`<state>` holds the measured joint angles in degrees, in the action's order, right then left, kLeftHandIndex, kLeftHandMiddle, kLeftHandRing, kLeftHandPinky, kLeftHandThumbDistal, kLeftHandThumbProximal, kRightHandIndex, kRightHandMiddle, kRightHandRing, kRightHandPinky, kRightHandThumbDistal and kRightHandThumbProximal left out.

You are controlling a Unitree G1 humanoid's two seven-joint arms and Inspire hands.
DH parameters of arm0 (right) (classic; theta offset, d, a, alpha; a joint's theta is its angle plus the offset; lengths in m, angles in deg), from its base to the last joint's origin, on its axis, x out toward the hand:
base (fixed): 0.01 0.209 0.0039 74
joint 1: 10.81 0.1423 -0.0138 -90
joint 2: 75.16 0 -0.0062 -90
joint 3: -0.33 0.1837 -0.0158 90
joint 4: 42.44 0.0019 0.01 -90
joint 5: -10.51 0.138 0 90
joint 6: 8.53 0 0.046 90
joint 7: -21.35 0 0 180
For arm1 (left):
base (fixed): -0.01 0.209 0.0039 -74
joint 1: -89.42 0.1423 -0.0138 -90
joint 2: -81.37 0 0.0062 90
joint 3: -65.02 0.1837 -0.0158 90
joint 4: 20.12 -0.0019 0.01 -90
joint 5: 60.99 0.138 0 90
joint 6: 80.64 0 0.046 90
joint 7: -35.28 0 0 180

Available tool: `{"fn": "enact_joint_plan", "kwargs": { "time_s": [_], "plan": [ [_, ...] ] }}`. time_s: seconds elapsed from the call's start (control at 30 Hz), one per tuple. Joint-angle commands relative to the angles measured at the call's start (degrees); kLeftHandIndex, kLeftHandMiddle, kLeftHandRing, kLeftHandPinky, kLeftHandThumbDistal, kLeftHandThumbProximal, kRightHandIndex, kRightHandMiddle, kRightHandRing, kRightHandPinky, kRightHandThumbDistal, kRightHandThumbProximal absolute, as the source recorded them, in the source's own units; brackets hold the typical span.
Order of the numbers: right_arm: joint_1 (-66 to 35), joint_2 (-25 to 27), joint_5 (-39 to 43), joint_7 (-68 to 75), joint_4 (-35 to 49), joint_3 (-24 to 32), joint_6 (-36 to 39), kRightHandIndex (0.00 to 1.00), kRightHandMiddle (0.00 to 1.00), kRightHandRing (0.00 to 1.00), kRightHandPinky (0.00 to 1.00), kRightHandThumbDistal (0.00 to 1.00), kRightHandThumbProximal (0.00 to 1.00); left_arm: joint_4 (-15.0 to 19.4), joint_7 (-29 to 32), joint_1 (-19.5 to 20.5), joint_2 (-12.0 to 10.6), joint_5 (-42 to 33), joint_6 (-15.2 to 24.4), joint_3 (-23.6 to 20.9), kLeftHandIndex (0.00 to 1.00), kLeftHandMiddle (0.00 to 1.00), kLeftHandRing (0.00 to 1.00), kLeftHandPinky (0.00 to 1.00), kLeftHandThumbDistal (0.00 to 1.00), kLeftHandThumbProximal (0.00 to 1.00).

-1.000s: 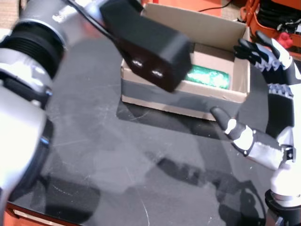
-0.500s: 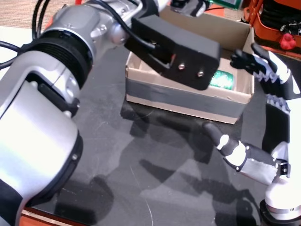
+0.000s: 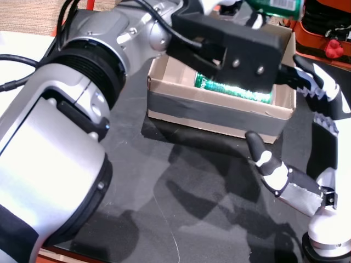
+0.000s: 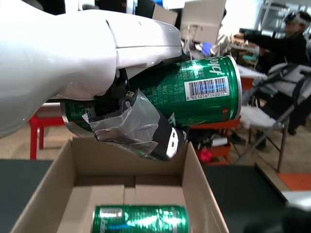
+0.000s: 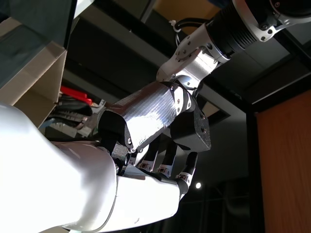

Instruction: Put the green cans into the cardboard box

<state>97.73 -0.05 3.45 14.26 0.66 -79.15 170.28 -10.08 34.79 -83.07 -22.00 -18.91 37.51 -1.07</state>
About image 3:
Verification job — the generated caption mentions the open cardboard box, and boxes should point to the open cardboard box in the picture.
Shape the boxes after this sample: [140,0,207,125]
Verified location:
[146,21,297,145]

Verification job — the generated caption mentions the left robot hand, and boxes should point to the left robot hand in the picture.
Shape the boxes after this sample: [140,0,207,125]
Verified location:
[189,0,267,30]

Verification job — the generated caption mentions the black cable bundle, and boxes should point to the black cable bundle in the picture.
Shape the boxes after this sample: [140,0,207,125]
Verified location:
[303,0,351,39]

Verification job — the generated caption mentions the orange table frame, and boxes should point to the orange table frame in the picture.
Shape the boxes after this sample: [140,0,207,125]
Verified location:
[35,245,110,263]

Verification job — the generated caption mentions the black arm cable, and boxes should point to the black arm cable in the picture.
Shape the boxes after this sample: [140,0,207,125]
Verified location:
[55,0,81,53]
[0,54,41,93]
[137,0,205,50]

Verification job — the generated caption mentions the green Chilsung cider can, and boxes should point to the green Chilsung cider can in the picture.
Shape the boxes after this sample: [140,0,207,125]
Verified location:
[194,72,275,105]
[244,0,307,20]

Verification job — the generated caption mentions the red rubber knob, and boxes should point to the red rubber knob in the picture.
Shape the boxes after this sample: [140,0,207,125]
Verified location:
[325,39,345,59]

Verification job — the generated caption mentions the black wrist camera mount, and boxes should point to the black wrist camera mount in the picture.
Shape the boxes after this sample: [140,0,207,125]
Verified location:
[166,12,284,93]

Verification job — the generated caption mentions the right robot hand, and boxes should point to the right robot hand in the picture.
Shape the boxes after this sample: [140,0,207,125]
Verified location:
[245,54,351,249]

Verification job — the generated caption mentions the white flat board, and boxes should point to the white flat board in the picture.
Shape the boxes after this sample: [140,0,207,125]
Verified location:
[0,30,56,70]

